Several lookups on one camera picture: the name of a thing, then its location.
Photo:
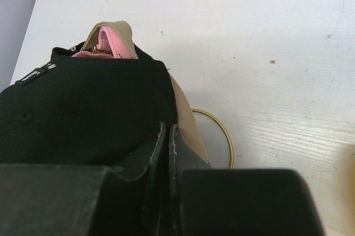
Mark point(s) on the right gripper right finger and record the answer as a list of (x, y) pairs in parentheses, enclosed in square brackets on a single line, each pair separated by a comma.
[(208, 201)]

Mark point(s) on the gold wire hat stand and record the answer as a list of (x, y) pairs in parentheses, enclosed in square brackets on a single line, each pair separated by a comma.
[(217, 140)]

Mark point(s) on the black cap white logo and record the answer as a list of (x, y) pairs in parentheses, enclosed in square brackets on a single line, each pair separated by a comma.
[(85, 111)]

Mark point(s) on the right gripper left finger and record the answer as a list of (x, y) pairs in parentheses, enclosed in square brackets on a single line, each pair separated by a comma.
[(86, 200)]

